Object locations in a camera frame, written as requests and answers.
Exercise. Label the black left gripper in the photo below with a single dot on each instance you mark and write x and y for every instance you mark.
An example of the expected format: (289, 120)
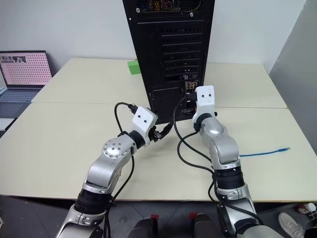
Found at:
(154, 134)

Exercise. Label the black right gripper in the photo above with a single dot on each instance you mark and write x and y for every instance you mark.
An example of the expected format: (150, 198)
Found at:
(190, 104)

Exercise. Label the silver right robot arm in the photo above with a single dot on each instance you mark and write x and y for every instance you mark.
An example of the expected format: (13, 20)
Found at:
(223, 143)

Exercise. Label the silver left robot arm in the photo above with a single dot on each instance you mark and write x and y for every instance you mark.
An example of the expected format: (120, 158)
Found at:
(106, 161)

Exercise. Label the black computer tower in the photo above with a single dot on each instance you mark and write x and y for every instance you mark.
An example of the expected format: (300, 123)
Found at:
(171, 49)

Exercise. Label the green block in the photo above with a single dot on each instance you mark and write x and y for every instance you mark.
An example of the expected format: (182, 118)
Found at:
(133, 67)

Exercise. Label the grey partition panel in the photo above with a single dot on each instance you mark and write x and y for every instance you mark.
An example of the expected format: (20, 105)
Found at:
(302, 74)

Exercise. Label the open grey laptop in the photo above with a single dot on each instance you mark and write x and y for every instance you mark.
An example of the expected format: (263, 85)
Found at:
(23, 72)

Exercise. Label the white sneaker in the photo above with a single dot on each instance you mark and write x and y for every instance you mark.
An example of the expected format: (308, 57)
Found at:
(291, 225)

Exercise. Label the white red small object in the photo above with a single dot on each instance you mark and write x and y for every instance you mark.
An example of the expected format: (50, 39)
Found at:
(308, 208)

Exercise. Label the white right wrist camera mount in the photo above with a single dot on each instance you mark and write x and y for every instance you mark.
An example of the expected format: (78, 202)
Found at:
(205, 99)

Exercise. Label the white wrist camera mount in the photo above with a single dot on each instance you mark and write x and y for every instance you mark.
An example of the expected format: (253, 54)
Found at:
(205, 99)
(143, 119)

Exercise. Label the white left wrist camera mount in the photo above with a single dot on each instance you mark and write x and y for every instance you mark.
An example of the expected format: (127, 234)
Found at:
(143, 119)

